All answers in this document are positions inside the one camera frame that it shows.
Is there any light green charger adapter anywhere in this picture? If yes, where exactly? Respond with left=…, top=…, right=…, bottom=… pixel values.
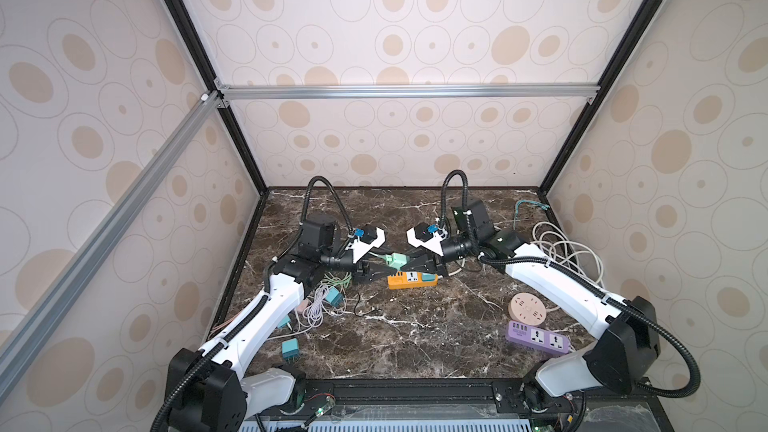
left=384, top=253, right=409, bottom=271

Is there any orange power strip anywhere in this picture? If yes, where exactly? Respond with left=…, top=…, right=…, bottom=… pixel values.
left=387, top=271, right=424, bottom=290

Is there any round beige power socket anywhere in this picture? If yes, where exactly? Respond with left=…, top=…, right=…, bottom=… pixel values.
left=508, top=292, right=547, bottom=326

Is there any teal charger cable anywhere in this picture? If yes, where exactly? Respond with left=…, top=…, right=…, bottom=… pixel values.
left=512, top=197, right=551, bottom=229

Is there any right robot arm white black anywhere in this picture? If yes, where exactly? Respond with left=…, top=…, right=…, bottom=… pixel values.
left=401, top=186, right=702, bottom=410

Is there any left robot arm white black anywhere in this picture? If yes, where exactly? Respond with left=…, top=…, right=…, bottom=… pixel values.
left=150, top=176, right=385, bottom=431

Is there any teal adapter near base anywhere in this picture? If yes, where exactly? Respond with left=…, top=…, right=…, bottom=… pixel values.
left=281, top=338, right=300, bottom=363

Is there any purple power strip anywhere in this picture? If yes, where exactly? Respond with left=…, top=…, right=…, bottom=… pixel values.
left=506, top=321, right=571, bottom=356

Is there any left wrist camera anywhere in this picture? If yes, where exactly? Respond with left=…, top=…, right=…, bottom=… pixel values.
left=348, top=224, right=386, bottom=263

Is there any white thin cable bundle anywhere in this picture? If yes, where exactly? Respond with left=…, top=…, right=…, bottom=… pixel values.
left=293, top=293, right=346, bottom=334

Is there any white power cable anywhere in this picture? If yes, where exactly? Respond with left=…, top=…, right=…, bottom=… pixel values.
left=530, top=220, right=605, bottom=286

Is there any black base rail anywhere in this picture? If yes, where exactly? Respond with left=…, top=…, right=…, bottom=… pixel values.
left=157, top=376, right=674, bottom=432

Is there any horizontal aluminium rail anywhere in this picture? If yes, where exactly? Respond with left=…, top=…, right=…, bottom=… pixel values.
left=222, top=82, right=600, bottom=101

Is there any left diagonal aluminium rail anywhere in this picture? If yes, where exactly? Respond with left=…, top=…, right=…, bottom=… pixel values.
left=1, top=90, right=222, bottom=401

